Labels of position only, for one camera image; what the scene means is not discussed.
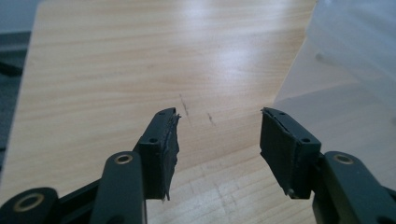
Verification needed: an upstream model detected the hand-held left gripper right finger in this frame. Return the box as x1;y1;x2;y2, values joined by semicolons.
260;106;322;200

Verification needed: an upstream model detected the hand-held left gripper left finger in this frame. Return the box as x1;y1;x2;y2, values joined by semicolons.
134;106;182;202

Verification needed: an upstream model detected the clear plastic sheet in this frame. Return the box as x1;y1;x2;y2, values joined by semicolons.
274;0;396;190

